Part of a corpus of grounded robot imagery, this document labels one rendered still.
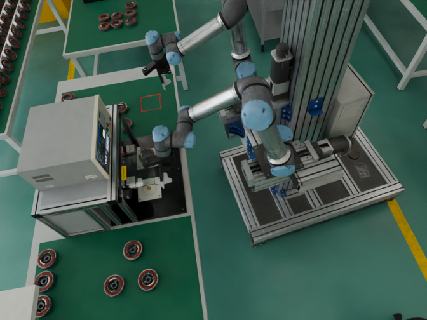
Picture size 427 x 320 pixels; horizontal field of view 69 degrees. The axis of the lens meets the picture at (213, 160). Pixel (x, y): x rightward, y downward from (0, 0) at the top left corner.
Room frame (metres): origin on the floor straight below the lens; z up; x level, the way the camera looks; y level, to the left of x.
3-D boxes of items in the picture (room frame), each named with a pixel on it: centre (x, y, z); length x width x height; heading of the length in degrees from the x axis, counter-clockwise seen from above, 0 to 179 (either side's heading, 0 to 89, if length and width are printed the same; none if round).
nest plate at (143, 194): (0.98, 0.44, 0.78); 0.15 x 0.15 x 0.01; 1
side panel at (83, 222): (0.77, 0.84, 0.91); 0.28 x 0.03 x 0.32; 91
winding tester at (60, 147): (1.11, 0.76, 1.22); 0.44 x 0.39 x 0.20; 1
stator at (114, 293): (0.42, 0.65, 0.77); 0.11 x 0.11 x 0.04
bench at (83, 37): (3.47, 0.68, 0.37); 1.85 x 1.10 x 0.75; 1
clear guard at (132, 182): (0.97, 0.45, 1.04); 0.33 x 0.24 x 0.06; 91
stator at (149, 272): (0.42, 0.46, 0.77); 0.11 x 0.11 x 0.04
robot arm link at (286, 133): (0.90, -0.36, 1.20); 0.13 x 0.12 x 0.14; 169
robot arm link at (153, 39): (1.52, 0.22, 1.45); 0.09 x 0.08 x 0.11; 91
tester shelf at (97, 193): (1.10, 0.76, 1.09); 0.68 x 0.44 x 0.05; 1
